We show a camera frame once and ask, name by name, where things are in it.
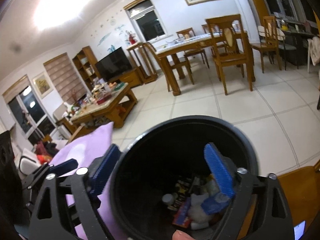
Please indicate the white standing air conditioner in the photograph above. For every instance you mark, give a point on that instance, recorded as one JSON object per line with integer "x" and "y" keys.
{"x": 248, "y": 20}

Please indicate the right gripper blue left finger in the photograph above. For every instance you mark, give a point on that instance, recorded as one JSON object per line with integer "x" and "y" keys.
{"x": 101, "y": 169}

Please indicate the tall wooden plant stand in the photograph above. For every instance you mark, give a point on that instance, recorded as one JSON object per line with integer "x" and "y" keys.
{"x": 142, "y": 62}

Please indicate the black round trash bin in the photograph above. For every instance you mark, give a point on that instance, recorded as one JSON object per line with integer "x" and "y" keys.
{"x": 162, "y": 156}

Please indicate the small white plastic cup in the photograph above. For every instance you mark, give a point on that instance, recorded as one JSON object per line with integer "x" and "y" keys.
{"x": 168, "y": 199}

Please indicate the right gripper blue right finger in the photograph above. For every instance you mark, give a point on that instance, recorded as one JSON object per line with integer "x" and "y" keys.
{"x": 222, "y": 168}

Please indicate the black flat television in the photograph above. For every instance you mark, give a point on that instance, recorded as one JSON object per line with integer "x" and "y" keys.
{"x": 113, "y": 65}

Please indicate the wooden bookshelf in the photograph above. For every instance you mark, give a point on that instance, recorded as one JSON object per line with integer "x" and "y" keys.
{"x": 85, "y": 62}

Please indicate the wooden sofa with cushions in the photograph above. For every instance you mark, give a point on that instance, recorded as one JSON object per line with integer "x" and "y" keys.
{"x": 44, "y": 151}

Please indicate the purple tablecloth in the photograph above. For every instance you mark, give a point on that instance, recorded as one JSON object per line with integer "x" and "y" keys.
{"x": 84, "y": 150}

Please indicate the wooden dining chair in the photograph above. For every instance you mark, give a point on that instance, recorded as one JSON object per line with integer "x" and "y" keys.
{"x": 167, "y": 68}
{"x": 229, "y": 46}

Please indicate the black button battery card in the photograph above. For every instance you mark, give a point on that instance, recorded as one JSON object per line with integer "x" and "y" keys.
{"x": 182, "y": 189}

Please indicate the right hand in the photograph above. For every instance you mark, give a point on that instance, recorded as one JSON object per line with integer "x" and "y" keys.
{"x": 180, "y": 235}

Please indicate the white fluffy fur ball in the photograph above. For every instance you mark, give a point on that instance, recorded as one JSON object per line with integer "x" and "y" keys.
{"x": 201, "y": 191}

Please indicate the red milk carton box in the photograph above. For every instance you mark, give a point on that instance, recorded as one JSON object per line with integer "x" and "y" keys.
{"x": 181, "y": 219}

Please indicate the wooden coffee table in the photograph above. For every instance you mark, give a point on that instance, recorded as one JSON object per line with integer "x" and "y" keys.
{"x": 115, "y": 109}

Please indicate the front wooden dining chair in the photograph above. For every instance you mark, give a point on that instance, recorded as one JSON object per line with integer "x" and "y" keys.
{"x": 229, "y": 46}

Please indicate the wooden tv cabinet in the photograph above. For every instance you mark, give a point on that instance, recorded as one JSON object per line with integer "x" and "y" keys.
{"x": 132, "y": 77}

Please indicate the blue snack packet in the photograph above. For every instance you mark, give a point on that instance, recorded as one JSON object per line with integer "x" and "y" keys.
{"x": 215, "y": 204}

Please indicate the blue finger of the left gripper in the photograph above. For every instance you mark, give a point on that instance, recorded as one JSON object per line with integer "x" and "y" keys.
{"x": 64, "y": 168}

